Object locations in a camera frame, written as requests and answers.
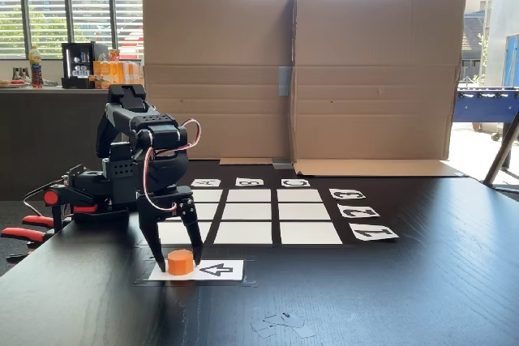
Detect round orange token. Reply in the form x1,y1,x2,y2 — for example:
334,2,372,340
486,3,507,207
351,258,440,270
167,249,195,277

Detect white nine-square paper grid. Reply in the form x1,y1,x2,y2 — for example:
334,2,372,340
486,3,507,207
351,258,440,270
156,188,345,246

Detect white arrow paper sheet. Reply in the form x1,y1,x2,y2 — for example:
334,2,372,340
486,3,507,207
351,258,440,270
148,259,245,282

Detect orange carton pack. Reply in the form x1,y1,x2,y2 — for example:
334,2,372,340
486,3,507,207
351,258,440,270
92,60,141,90

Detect dark counter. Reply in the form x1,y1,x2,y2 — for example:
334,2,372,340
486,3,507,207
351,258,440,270
0,86,143,201

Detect black mini fridge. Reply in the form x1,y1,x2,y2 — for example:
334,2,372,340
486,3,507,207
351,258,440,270
61,41,109,90

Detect clear tape scraps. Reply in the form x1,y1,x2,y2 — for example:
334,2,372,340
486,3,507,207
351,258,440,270
250,312,317,340

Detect grey tape strip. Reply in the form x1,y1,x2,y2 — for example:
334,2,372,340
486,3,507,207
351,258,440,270
277,66,293,97

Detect number 3 paper sheet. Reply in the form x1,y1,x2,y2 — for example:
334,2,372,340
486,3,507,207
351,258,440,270
328,188,367,201

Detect number 2 paper sheet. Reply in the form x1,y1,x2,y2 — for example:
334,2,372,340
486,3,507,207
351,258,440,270
337,204,381,219

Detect yellow-label drink bottle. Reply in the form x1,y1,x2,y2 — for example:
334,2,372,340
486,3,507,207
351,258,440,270
28,45,44,89

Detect number 1 paper sheet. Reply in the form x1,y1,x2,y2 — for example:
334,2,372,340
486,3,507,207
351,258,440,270
348,223,400,242

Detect brown cardboard panel with flap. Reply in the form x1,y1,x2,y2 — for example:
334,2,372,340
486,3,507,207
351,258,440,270
292,0,467,178

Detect blue foosball table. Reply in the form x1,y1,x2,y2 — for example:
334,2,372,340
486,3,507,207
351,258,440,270
452,86,519,143

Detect slanted metal table leg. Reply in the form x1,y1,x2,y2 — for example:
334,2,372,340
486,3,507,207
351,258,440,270
483,110,519,187

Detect red white servo cable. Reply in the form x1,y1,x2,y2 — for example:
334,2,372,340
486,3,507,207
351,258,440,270
143,118,202,212

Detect orange-handled spring clamp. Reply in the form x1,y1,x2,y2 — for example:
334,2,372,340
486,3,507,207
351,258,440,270
0,214,56,246

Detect thin base power cable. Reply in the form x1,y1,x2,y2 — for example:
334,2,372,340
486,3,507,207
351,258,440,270
23,178,68,217

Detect dark small clamp handle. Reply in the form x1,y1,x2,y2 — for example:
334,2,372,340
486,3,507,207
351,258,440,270
6,251,36,264

